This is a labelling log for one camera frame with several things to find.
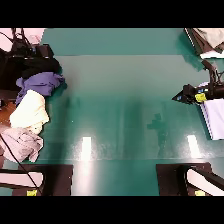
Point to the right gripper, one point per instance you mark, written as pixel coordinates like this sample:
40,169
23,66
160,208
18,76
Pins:
190,94

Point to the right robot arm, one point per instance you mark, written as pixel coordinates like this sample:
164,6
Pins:
204,180

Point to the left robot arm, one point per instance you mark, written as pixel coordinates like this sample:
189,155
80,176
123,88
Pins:
20,179

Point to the pale lilac garment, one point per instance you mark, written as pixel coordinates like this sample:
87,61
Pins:
216,118

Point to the white garment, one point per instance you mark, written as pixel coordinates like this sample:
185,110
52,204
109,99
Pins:
211,54

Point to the beige garment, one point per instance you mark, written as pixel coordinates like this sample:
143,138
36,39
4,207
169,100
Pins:
213,36

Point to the purple garment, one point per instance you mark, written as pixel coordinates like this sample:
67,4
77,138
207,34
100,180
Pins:
41,83

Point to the cream garment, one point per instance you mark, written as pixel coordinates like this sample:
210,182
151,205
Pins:
30,111

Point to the pale pink garment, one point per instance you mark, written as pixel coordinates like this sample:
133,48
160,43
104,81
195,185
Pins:
33,34

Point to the light grey garment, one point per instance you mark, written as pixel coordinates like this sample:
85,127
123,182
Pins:
20,143

